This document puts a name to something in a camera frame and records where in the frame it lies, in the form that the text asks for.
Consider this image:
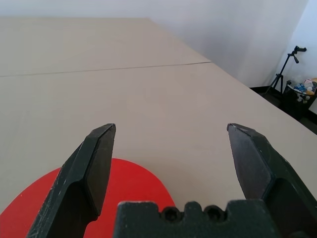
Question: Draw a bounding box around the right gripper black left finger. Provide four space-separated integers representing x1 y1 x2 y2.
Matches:
26 123 117 238

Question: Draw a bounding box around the red ping-pong paddle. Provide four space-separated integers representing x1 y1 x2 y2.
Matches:
0 158 177 238

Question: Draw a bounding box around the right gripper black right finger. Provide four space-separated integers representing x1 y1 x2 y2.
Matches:
226 122 317 238

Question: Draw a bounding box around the black camera tripod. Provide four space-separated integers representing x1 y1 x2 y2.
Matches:
263 45 308 100

